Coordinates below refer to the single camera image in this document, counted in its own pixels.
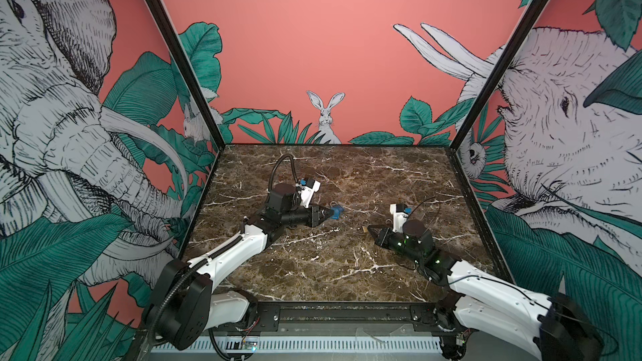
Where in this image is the blue padlock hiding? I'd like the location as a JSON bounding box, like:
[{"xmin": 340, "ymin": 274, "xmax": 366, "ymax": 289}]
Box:
[{"xmin": 331, "ymin": 205, "xmax": 344, "ymax": 220}]

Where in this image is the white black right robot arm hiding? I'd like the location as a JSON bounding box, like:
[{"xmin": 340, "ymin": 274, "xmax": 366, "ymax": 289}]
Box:
[{"xmin": 367, "ymin": 220, "xmax": 605, "ymax": 360}]

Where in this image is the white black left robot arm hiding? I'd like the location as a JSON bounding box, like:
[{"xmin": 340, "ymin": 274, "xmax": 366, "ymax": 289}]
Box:
[{"xmin": 141, "ymin": 178, "xmax": 334, "ymax": 351}]

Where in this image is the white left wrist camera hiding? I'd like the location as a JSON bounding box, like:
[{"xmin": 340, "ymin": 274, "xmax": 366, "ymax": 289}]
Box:
[{"xmin": 297, "ymin": 177, "xmax": 320, "ymax": 208}]

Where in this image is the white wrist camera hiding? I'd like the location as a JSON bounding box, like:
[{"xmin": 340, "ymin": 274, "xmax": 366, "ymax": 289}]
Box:
[
  {"xmin": 297, "ymin": 177, "xmax": 320, "ymax": 208},
  {"xmin": 390, "ymin": 203, "xmax": 412, "ymax": 232}
]

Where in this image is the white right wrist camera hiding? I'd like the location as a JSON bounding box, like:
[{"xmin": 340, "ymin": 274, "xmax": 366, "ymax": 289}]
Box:
[{"xmin": 390, "ymin": 203, "xmax": 412, "ymax": 232}]

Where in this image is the black corrugated left cable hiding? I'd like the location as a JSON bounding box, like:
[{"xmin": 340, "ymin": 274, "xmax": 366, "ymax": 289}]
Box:
[{"xmin": 267, "ymin": 153, "xmax": 300, "ymax": 192}]

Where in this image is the thin black right cable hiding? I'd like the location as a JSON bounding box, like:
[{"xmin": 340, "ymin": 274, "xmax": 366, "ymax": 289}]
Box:
[{"xmin": 408, "ymin": 195, "xmax": 443, "ymax": 227}]

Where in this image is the black front mounting rail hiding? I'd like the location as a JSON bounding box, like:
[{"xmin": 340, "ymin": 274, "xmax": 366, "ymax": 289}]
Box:
[{"xmin": 253, "ymin": 302, "xmax": 466, "ymax": 335}]

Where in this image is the white slotted cable duct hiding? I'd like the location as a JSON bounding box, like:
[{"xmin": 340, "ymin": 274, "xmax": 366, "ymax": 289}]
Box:
[{"xmin": 149, "ymin": 335, "xmax": 443, "ymax": 354}]

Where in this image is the black left corner frame post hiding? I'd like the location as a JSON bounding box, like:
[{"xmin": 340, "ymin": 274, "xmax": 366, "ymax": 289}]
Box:
[{"xmin": 145, "ymin": 0, "xmax": 226, "ymax": 150}]

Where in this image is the black corner frame post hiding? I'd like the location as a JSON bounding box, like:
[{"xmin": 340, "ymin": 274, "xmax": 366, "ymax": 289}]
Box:
[
  {"xmin": 449, "ymin": 0, "xmax": 549, "ymax": 151},
  {"xmin": 145, "ymin": 0, "xmax": 226, "ymax": 150}
]

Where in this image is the black right corner frame post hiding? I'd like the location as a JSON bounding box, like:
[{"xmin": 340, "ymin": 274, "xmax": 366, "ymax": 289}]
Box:
[{"xmin": 449, "ymin": 0, "xmax": 549, "ymax": 151}]

